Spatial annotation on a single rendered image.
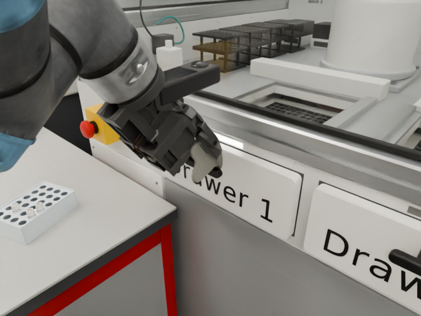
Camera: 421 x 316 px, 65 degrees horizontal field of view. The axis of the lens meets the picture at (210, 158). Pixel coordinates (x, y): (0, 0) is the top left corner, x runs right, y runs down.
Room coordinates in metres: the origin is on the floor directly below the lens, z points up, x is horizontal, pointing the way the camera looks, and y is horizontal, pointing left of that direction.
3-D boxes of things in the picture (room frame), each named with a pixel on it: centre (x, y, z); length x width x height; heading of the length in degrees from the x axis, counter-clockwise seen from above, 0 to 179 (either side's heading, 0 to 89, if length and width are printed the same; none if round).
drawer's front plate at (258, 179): (0.48, -0.01, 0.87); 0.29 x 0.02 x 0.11; 48
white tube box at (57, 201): (0.50, 0.33, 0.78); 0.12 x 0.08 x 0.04; 156
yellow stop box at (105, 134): (0.69, 0.24, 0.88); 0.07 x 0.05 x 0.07; 48
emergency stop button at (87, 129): (0.67, 0.26, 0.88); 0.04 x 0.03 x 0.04; 48
